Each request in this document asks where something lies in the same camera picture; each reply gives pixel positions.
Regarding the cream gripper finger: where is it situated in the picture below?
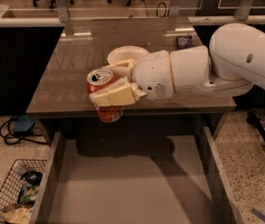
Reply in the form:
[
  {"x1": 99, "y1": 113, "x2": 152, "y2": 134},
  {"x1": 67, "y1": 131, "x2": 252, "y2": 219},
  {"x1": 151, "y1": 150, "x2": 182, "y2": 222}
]
[
  {"x1": 105, "y1": 59, "x2": 136, "y2": 80},
  {"x1": 89, "y1": 77, "x2": 147, "y2": 106}
]

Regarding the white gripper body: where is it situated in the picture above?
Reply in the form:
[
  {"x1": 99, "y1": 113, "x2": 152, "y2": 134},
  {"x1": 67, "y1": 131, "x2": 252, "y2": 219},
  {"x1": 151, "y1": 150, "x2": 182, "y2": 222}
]
[{"x1": 132, "y1": 50, "x2": 174, "y2": 101}]

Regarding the red coke can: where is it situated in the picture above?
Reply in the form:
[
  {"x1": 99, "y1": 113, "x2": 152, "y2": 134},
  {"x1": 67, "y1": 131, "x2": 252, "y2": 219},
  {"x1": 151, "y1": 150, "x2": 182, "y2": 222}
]
[{"x1": 86, "y1": 68, "x2": 123, "y2": 122}]

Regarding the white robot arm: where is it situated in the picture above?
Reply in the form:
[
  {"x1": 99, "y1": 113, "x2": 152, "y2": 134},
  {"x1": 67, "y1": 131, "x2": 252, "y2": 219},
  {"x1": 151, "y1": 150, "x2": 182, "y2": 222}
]
[{"x1": 89, "y1": 23, "x2": 265, "y2": 106}]

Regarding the grey counter cabinet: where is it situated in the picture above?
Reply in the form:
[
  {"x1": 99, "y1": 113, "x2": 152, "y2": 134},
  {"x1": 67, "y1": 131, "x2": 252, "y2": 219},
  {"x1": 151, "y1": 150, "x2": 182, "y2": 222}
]
[{"x1": 27, "y1": 18, "x2": 236, "y2": 144}]

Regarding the grey open drawer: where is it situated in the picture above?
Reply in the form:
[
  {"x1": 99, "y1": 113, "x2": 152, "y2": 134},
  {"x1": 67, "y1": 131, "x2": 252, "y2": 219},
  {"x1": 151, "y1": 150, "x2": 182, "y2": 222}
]
[{"x1": 30, "y1": 130, "x2": 240, "y2": 224}]

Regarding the white bowl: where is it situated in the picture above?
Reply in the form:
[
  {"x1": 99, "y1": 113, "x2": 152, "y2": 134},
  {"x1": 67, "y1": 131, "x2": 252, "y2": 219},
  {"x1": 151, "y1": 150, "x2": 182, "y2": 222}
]
[{"x1": 107, "y1": 46, "x2": 148, "y2": 64}]

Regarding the dark blue snack bag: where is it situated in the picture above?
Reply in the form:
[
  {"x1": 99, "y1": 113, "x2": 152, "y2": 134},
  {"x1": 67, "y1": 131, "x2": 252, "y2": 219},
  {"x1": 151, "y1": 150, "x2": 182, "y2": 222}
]
[{"x1": 176, "y1": 35, "x2": 192, "y2": 49}]

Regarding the blue box on floor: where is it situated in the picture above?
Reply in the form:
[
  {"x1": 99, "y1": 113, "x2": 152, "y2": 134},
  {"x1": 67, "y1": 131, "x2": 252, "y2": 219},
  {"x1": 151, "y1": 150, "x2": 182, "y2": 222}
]
[{"x1": 13, "y1": 116, "x2": 35, "y2": 136}]

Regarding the black item in basket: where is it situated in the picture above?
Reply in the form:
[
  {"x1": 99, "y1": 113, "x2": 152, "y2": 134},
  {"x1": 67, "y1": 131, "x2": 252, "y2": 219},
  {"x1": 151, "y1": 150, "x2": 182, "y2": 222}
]
[{"x1": 21, "y1": 171, "x2": 43, "y2": 186}]

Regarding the green snack bag in basket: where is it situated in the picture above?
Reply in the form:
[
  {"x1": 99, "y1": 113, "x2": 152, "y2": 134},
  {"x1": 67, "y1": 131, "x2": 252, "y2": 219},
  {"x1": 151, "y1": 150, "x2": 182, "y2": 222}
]
[{"x1": 20, "y1": 186, "x2": 39, "y2": 204}]

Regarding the yellow snack bag in basket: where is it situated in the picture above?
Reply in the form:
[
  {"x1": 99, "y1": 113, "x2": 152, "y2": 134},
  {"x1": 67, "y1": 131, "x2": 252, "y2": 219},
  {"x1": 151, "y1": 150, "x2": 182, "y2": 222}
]
[{"x1": 3, "y1": 207, "x2": 32, "y2": 224}]

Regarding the black cable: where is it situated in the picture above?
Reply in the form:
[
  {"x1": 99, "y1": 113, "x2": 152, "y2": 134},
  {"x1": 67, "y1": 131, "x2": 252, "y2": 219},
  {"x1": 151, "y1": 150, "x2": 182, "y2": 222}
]
[{"x1": 0, "y1": 115, "x2": 49, "y2": 147}]

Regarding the wire basket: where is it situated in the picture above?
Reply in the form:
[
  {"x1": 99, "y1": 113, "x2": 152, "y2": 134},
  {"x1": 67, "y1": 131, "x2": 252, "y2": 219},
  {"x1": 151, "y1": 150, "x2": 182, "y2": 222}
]
[{"x1": 0, "y1": 159, "x2": 47, "y2": 223}]

